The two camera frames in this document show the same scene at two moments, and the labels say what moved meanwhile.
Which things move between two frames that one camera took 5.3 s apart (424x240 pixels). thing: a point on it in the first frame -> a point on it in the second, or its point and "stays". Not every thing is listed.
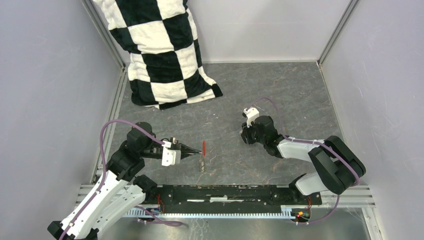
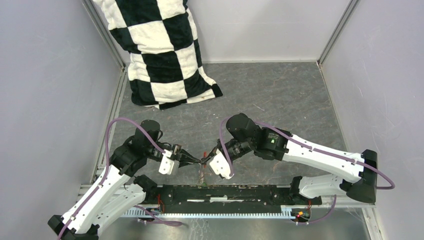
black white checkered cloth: x=165 y=68 stays
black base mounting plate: x=227 y=199 stays
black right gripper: x=245 y=133 -> x=213 y=152
